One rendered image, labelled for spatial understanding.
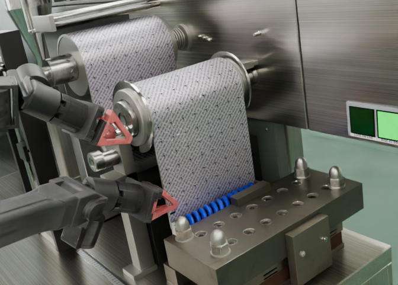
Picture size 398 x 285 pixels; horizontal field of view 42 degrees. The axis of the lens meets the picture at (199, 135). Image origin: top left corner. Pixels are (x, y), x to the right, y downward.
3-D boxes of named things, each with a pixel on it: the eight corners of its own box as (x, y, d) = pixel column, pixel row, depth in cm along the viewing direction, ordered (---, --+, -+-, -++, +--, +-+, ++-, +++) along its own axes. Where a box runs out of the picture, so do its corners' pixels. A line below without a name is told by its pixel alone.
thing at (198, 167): (170, 229, 105) (153, 144, 99) (254, 186, 117) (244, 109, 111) (172, 229, 104) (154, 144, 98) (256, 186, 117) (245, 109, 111)
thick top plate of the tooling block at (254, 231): (169, 265, 101) (163, 239, 99) (306, 189, 122) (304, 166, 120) (220, 299, 88) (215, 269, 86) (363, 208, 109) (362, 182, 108)
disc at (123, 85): (119, 143, 110) (106, 76, 105) (122, 143, 110) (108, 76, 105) (157, 160, 99) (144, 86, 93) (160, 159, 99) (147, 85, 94)
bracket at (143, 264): (121, 274, 114) (90, 145, 104) (145, 261, 117) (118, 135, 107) (132, 282, 110) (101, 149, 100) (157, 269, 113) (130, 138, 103)
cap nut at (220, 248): (205, 253, 92) (202, 231, 90) (221, 244, 93) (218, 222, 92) (218, 260, 89) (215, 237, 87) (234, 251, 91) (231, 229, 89)
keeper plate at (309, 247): (290, 284, 99) (284, 233, 95) (324, 261, 104) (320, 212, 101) (300, 289, 97) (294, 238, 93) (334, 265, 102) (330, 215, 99)
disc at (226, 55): (210, 109, 123) (202, 48, 118) (212, 109, 124) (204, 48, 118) (253, 121, 112) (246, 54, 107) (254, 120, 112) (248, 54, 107)
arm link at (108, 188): (93, 184, 88) (80, 170, 93) (79, 219, 89) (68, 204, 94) (127, 189, 93) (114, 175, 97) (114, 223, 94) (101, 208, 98)
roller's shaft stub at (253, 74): (224, 92, 118) (221, 73, 116) (246, 83, 121) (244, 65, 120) (237, 93, 114) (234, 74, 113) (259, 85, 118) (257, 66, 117)
